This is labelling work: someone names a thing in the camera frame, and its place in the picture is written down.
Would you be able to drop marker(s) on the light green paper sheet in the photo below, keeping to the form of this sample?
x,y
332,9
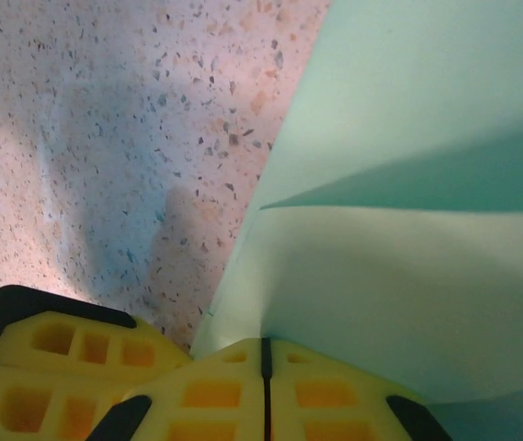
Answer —
x,y
403,275

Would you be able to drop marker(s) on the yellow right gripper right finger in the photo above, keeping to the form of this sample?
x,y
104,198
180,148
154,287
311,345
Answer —
x,y
330,399

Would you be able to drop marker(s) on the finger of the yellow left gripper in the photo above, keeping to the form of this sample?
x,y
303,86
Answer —
x,y
59,340
31,409

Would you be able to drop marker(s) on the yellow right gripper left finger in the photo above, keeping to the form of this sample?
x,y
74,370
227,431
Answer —
x,y
210,399

